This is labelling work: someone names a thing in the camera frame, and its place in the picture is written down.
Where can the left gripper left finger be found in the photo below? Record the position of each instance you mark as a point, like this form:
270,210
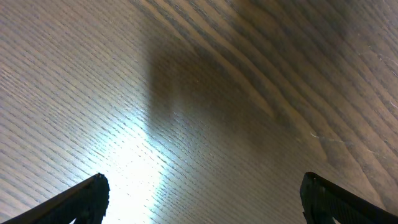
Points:
84,203

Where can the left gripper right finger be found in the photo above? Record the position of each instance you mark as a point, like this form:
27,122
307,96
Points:
325,202

